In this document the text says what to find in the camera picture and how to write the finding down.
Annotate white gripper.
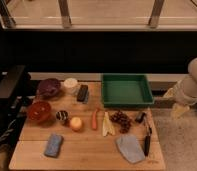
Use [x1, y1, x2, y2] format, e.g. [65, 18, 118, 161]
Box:
[163, 78, 197, 119]

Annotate blue sponge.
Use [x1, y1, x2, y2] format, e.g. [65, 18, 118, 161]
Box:
[44, 134, 64, 158]

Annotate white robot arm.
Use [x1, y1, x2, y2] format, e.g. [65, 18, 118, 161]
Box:
[163, 58, 197, 119]

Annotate purple bowl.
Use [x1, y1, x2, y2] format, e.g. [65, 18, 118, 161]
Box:
[37, 78, 61, 98]

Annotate red bowl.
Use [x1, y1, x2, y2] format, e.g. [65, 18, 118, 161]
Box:
[27, 101, 51, 123]

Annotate purple grape bunch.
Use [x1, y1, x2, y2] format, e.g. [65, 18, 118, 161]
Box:
[110, 111, 131, 133]

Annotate green plastic tray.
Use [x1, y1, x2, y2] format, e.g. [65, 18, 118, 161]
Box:
[101, 74, 154, 108]

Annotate grey blue cloth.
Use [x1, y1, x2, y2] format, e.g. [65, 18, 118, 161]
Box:
[116, 134, 145, 164]

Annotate orange carrot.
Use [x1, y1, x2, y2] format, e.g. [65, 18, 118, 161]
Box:
[91, 108, 100, 130]

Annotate black rectangular block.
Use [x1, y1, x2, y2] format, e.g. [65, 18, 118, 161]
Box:
[77, 85, 89, 103]

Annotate wooden cutting board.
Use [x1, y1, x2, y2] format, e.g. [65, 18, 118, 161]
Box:
[9, 82, 166, 171]

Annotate yellow apple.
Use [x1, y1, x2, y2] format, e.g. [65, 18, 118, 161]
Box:
[69, 117, 83, 131]

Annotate white cup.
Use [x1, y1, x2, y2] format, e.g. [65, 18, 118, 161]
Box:
[63, 78, 78, 94]

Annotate dark striped cup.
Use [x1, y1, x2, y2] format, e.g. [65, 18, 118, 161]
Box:
[56, 110, 69, 125]

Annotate black handled knife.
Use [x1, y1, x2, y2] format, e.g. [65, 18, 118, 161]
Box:
[144, 112, 152, 156]

